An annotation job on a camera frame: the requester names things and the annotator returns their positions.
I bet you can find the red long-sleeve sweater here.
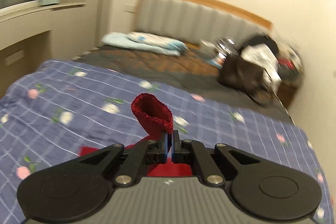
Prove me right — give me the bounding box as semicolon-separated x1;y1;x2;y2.
79;93;195;178

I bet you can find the black and white clothing pile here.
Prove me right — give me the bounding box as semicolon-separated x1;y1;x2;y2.
239;34;304;92

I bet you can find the dark grey brown bed quilt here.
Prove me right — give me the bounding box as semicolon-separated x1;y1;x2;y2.
72;46;293;123

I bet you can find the dark brown handbag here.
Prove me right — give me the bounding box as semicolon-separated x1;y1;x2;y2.
217;55;274;107

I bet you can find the light blue folded blanket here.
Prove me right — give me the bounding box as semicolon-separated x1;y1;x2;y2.
101;32;189;56

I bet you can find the blue plaid floral bedspread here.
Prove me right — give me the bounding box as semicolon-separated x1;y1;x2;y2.
1;60;335;223

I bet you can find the padded headboard with wood trim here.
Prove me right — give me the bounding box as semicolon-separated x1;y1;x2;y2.
133;0;272;47

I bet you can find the beige windowsill ledge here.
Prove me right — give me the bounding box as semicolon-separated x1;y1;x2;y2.
1;1;87;23

